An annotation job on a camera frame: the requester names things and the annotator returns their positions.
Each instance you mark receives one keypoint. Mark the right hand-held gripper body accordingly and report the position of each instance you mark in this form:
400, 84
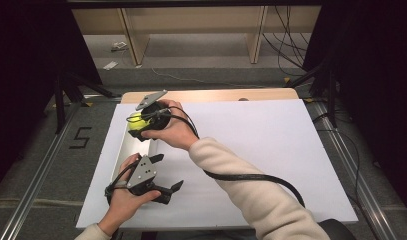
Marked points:
156, 118

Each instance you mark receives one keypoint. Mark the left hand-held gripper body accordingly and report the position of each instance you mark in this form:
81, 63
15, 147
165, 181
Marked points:
142, 173

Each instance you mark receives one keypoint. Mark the yellow tennis ball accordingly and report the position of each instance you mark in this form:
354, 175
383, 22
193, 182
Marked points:
137, 122

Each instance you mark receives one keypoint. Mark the white tray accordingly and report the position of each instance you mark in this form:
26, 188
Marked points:
134, 150

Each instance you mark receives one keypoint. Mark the person's right hand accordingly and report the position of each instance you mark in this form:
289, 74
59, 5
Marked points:
179, 131

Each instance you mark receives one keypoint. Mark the person's left hand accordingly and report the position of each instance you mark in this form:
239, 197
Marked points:
122, 203

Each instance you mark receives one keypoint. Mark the white paper scrap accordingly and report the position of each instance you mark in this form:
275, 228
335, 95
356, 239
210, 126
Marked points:
110, 65

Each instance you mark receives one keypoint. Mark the black metal stand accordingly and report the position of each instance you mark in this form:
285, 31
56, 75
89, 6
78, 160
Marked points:
60, 100
331, 93

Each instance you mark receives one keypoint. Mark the white table sheet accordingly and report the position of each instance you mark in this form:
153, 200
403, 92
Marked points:
257, 140

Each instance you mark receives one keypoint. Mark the light wooden shelf unit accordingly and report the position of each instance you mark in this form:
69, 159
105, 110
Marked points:
191, 20

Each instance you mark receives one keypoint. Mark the dark curtain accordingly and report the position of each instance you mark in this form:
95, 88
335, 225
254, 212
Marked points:
31, 66
374, 83

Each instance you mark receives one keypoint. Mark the black round object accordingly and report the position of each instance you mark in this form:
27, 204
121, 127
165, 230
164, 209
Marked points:
339, 231

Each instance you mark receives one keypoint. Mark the aluminium floor rail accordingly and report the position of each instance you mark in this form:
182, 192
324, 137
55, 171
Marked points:
34, 183
354, 173

